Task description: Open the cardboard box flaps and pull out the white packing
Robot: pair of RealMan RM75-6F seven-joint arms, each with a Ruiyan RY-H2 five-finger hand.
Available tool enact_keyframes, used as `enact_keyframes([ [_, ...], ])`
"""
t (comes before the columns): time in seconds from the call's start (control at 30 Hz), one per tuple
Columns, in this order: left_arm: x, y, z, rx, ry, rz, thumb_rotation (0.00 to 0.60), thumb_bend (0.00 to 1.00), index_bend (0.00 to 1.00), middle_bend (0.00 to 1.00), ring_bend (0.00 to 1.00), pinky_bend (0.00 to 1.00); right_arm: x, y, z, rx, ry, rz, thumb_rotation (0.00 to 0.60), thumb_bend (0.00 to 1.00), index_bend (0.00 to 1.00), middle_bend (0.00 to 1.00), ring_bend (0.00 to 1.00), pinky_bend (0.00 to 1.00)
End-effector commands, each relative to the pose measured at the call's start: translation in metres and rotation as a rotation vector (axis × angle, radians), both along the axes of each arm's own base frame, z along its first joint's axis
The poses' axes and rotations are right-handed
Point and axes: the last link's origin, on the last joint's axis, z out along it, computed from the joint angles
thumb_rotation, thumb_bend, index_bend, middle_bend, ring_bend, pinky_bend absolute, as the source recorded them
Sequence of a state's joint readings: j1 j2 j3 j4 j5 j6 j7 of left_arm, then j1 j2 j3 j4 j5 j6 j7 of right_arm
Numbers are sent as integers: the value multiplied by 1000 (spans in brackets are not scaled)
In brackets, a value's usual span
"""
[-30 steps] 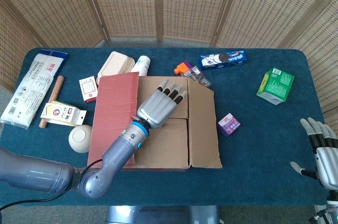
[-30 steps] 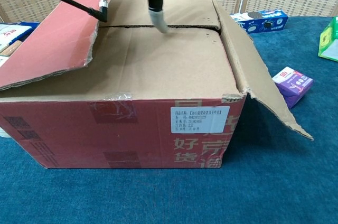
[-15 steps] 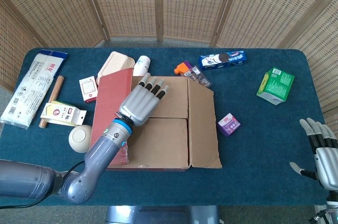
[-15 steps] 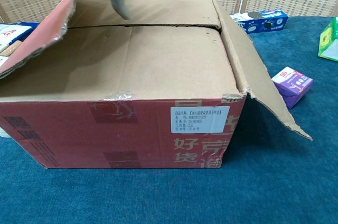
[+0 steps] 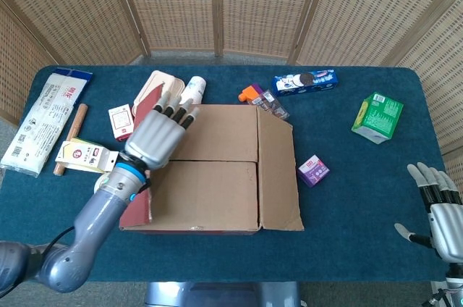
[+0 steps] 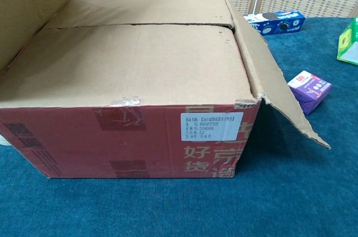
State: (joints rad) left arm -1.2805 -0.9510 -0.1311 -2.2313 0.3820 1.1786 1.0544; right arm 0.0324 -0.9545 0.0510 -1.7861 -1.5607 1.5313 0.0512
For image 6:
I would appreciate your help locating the white round bowl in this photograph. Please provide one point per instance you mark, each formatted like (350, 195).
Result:
(2, 141)

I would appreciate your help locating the small purple box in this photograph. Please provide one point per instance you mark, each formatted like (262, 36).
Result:
(310, 91)

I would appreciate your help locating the brown cardboard shipping box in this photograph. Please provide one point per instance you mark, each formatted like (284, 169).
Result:
(140, 66)

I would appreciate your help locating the blue carpet table cloth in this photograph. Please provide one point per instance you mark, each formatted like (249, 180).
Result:
(167, 206)

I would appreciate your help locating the green carton box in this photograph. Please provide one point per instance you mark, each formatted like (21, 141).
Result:
(349, 41)

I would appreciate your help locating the blue Oreo cookie package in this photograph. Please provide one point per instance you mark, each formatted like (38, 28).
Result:
(279, 23)

